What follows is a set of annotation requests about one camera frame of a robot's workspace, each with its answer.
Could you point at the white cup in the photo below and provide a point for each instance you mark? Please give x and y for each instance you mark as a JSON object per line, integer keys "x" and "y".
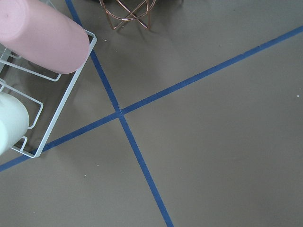
{"x": 14, "y": 121}

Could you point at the pink cup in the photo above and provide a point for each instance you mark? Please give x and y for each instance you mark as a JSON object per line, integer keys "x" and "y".
{"x": 42, "y": 35}

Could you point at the white wire cup rack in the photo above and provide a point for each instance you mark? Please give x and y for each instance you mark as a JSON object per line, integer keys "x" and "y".
{"x": 42, "y": 92}

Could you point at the copper wire bottle rack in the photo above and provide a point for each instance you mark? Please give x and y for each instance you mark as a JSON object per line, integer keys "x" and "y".
{"x": 141, "y": 14}

